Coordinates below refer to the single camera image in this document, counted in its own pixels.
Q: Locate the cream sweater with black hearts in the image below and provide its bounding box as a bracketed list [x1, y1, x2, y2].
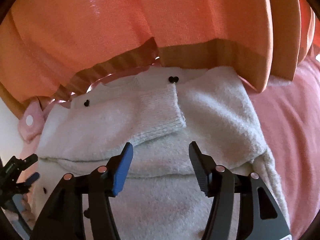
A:
[31, 66, 289, 239]

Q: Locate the orange-pink curtain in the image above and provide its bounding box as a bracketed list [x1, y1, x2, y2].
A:
[1, 0, 319, 117]

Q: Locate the pink pillow with white dot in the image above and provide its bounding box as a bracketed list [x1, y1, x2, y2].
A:
[18, 99, 46, 143]

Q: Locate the pink fleece blanket with bows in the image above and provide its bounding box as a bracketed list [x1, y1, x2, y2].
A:
[4, 57, 320, 240]

